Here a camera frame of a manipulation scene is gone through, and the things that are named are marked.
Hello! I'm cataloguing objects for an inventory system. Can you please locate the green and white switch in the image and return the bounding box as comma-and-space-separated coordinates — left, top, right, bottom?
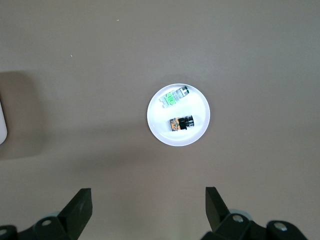
159, 85, 190, 109

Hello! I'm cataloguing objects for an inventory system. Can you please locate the orange and black switch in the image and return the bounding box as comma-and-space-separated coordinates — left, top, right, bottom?
169, 114, 196, 132

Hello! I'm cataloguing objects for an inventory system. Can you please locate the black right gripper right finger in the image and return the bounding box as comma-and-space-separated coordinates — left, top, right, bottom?
203, 186, 268, 240

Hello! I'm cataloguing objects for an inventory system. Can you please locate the brown table mat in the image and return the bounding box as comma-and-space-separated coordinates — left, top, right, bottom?
0, 0, 320, 240

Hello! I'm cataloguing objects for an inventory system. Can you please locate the pink round plate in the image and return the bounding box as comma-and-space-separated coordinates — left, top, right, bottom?
146, 84, 212, 147

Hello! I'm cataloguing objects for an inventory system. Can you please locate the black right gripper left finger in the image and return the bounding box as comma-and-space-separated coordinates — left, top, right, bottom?
32, 187, 93, 240

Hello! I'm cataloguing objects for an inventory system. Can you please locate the white lidded storage box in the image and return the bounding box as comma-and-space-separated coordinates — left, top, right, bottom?
0, 93, 8, 146

